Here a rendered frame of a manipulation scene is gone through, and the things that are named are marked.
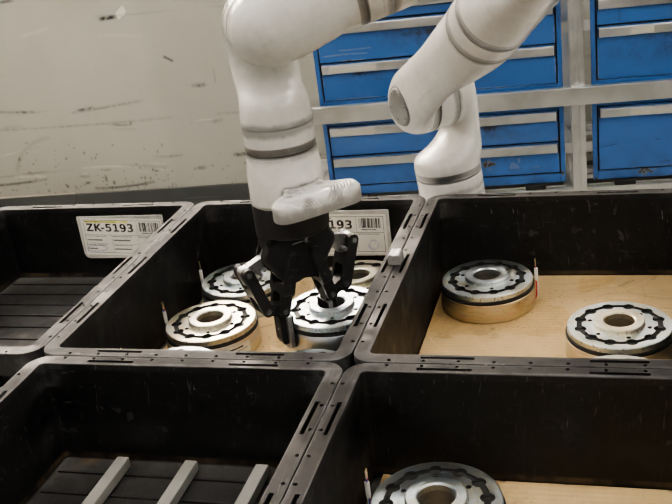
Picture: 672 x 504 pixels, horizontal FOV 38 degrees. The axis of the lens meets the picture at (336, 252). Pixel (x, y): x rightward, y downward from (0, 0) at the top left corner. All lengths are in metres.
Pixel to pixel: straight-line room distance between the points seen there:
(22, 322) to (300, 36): 0.58
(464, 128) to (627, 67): 1.62
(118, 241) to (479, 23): 0.55
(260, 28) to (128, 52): 3.17
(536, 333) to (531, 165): 1.95
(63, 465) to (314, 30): 0.46
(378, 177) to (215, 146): 1.17
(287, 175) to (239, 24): 0.15
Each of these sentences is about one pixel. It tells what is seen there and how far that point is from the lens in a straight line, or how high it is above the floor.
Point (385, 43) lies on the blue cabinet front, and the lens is 2.90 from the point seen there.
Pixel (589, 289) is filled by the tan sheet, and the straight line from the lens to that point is 1.14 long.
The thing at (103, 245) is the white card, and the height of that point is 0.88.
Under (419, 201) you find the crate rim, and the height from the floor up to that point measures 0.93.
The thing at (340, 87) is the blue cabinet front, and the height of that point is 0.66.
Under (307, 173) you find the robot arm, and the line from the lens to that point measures 0.92.
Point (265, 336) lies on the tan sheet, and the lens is 1.10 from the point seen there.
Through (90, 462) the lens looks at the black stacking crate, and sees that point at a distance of 0.95.
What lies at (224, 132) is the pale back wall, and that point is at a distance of 3.99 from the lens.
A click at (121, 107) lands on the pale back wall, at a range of 4.10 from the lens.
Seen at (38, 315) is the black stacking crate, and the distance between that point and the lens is 1.28.
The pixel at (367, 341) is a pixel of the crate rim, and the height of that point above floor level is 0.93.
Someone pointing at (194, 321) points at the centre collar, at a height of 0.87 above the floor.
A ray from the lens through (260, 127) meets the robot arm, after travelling 0.91.
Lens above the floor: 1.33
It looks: 23 degrees down
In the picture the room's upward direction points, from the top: 8 degrees counter-clockwise
